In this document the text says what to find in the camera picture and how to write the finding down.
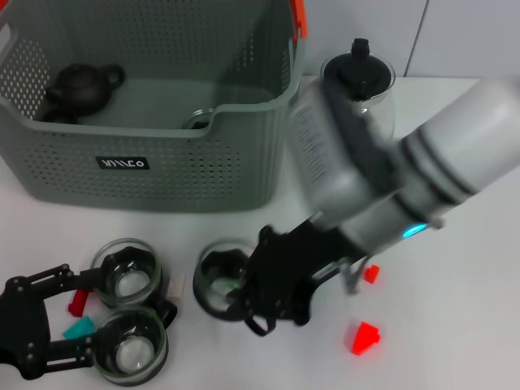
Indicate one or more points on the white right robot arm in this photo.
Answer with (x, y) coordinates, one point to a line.
(467, 134)

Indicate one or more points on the small red brick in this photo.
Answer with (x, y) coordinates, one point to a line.
(371, 274)

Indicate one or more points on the black teapot lid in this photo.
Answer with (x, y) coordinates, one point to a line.
(361, 73)

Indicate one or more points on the clear glass teapot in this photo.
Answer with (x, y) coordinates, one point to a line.
(382, 109)

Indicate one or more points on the dark red curved brick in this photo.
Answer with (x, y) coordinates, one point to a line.
(78, 304)

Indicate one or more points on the grey-green perforated storage bin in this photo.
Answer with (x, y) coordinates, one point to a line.
(162, 178)

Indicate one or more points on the grey right wrist camera housing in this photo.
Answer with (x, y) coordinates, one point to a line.
(325, 154)

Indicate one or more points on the red slope brick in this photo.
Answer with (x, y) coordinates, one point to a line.
(363, 339)

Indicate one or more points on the white flat plate brick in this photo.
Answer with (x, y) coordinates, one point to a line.
(178, 284)

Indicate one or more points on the black clay teapot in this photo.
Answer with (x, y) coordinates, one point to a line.
(81, 87)

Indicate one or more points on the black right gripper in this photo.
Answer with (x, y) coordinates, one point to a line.
(300, 264)

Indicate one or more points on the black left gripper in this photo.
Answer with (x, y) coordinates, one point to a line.
(24, 325)

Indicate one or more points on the teal brick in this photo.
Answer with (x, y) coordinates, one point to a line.
(79, 328)

